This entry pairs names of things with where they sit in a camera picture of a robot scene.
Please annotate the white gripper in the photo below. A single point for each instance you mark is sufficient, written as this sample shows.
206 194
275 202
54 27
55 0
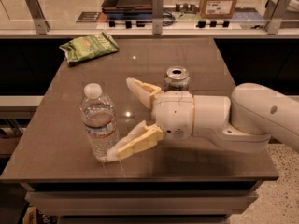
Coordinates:
174 113

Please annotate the clear plastic water bottle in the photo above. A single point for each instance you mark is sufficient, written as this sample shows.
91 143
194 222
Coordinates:
99 119

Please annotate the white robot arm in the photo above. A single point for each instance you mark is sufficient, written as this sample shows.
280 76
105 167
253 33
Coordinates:
242 122

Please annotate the green jalapeno chip bag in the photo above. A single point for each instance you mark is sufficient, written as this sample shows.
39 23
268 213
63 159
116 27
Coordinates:
85 48

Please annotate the silver green soda can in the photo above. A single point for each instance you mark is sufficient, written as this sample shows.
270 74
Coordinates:
176 78

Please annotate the grey table drawer unit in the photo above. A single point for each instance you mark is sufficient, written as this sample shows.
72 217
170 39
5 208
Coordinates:
191 203

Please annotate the brown cardboard box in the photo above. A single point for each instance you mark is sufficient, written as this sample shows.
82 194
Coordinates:
217 9

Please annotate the yellow printed box below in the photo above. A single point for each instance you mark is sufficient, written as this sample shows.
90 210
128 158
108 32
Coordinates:
34 216

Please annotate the middle metal glass bracket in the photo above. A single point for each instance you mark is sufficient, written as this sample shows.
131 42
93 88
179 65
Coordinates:
157 17

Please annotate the metal glass bracket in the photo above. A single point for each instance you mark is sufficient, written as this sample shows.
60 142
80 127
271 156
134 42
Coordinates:
274 12
157 17
41 25

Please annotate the left metal glass bracket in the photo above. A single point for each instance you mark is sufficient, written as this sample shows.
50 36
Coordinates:
41 25

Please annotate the right metal glass bracket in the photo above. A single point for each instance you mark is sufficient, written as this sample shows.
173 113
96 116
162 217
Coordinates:
274 12

